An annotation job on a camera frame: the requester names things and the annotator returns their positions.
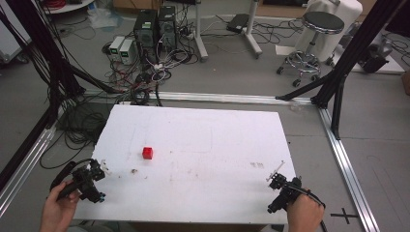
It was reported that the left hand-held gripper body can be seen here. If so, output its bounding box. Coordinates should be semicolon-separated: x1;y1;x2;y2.
57;159;106;204

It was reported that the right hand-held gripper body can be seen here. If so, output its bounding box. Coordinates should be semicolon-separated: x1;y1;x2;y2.
266;172;304;215

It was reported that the person's right hand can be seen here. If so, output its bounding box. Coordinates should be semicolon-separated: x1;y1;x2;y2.
285;188;326;232

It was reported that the person's left hand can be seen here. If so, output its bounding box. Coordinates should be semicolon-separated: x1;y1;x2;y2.
39;180;81;232

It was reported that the red cube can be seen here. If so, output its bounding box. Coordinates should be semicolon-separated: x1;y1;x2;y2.
141;146;155;160

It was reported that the black floor mat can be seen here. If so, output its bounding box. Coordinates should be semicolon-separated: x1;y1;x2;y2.
55;101;115;136

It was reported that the black tape cross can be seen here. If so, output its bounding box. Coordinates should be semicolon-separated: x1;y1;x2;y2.
330;207;360;225

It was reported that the white power supply unit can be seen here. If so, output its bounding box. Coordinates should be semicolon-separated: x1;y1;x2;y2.
118;38;135;66
108;35;126;60

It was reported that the black computer tower green label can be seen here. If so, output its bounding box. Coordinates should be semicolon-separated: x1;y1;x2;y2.
132;9;159;49

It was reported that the white stand leg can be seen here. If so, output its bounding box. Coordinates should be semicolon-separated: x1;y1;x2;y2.
243;0;264;60
192;0;210;63

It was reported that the black round stool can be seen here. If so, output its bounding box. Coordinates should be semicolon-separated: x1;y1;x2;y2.
276;11;346;89

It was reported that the flat black box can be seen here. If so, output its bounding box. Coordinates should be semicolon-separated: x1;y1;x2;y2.
225;13;250;35

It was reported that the white cloth cover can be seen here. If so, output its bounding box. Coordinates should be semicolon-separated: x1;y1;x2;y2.
294;0;364;63

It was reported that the aluminium floor rail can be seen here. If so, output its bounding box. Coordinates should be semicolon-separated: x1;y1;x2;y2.
317;105;382;232
81;89;318;106
0;105;66;218

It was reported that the tangle of floor cables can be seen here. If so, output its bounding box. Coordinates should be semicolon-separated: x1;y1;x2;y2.
101;42;199;107

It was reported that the black frame post with cables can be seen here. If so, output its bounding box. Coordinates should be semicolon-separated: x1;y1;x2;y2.
0;0;127;191

